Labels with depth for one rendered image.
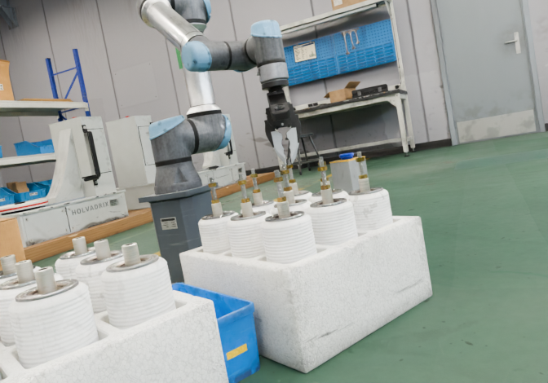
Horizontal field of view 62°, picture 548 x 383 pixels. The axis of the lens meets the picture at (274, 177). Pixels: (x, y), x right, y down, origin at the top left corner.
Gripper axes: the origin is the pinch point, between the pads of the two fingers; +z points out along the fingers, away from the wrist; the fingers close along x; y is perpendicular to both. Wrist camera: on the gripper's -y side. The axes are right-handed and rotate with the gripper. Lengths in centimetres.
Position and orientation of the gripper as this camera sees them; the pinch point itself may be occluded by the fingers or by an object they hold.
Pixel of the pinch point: (288, 159)
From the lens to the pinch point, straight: 117.4
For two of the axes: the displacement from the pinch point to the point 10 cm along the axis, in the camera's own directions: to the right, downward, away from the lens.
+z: 1.7, 9.8, 0.7
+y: -0.3, -0.7, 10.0
